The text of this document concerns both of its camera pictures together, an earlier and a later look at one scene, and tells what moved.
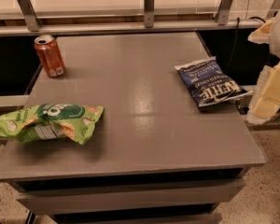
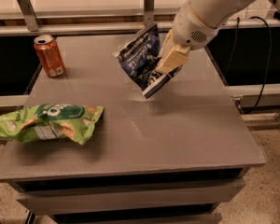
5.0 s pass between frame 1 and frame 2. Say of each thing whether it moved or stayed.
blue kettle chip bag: moved
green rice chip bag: stayed
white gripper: moved
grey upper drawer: stayed
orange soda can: stayed
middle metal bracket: stayed
